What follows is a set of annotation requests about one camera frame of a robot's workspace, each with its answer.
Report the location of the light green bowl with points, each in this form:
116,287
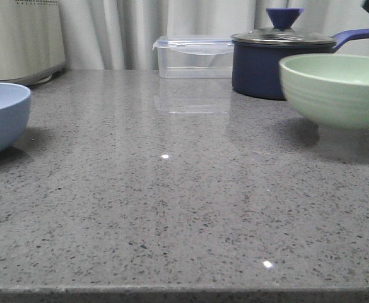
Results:
328,89

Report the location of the light blue bowl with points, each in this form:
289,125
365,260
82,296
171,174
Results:
15,103

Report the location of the clear plastic container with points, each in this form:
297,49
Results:
194,57

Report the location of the dark blue saucepan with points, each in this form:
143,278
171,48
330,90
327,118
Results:
256,67

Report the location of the grey curtain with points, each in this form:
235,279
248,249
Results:
121,34

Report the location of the glass lid with blue knob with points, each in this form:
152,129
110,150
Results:
281,33

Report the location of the white appliance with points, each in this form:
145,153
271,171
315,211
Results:
31,42

